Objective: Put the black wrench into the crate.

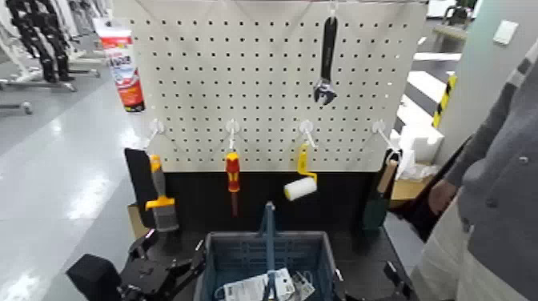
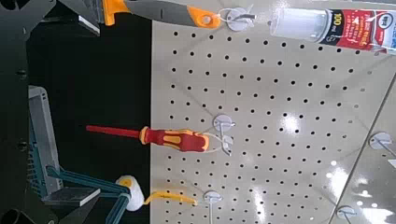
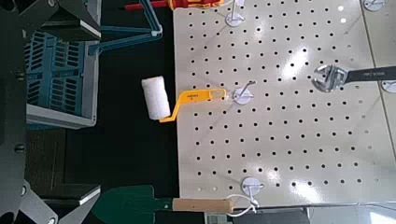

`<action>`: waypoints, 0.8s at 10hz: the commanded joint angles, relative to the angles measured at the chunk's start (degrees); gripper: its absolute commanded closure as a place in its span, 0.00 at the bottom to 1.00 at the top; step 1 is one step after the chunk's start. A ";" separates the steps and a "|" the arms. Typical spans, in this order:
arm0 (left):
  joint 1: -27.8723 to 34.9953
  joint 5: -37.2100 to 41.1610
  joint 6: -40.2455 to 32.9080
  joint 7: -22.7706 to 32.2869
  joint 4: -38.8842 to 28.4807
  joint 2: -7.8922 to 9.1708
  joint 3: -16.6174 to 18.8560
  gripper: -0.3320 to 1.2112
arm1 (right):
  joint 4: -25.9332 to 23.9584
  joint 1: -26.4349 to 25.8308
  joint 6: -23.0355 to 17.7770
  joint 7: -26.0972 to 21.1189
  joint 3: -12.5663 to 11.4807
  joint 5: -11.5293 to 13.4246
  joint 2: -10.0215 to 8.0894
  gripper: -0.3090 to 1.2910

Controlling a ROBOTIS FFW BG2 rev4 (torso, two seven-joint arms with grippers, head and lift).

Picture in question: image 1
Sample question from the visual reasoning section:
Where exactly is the yellow and black striped post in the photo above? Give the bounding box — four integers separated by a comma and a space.
432, 73, 458, 129

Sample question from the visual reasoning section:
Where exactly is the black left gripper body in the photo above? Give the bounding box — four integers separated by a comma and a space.
119, 256, 182, 301

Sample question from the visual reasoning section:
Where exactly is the white perforated pegboard panel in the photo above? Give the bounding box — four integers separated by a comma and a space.
112, 0, 429, 173

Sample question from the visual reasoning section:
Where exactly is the clear plastic packaged item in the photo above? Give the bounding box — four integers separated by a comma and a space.
290, 271, 316, 301

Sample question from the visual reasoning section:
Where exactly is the white packaged item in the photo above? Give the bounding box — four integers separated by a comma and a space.
214, 268, 296, 301

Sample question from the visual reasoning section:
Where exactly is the brown cardboard box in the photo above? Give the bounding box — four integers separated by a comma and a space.
126, 203, 151, 240

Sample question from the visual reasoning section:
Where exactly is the blue-gray plastic crate with handle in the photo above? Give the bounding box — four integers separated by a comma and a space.
194, 200, 337, 301

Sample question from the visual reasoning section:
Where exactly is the white wall plate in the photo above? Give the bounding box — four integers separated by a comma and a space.
492, 19, 520, 46

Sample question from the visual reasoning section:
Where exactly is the black adjustable wrench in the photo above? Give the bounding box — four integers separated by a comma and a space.
312, 15, 339, 106

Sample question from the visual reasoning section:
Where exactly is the red and white tube package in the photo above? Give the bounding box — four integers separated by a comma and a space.
93, 17, 146, 113

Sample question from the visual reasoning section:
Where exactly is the yellow-handled paint brush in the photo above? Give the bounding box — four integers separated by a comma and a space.
144, 155, 179, 233

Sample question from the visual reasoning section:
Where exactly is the black side panel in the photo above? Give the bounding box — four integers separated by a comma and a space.
124, 147, 158, 228

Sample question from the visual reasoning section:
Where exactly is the green trowel with wooden handle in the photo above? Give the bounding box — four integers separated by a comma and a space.
363, 159, 399, 231

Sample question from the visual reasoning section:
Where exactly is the white foam block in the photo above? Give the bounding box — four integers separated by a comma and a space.
399, 123, 445, 166

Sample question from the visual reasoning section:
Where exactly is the bystander's bare hand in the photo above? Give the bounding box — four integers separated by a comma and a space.
428, 178, 460, 216

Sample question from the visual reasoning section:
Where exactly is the crumpled clear plastic wrap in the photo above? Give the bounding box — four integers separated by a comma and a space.
396, 161, 439, 182

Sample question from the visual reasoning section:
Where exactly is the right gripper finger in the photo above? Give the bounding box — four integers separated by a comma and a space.
383, 260, 415, 301
333, 268, 347, 301

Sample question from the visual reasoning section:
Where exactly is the black humanoid robot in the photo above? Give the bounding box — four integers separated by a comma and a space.
5, 0, 76, 84

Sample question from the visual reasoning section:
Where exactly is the black base panel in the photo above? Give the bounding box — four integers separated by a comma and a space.
163, 170, 379, 236

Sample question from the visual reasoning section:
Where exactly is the red and yellow screwdriver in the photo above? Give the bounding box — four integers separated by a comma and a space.
225, 151, 242, 218

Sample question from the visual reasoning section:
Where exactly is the brown cardboard sheet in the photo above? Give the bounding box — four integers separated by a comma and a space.
390, 175, 434, 203

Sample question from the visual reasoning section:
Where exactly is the yellow-handled white paint roller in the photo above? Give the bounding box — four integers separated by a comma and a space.
283, 143, 319, 202

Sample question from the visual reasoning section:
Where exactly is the person in gray cardigan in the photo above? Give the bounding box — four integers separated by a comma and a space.
409, 39, 538, 301

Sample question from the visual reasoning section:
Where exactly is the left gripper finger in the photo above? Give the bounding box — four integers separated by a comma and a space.
170, 240, 207, 291
127, 229, 161, 259

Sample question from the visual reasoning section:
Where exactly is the gray metal stand frame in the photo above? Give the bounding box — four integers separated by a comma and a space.
0, 66, 102, 115

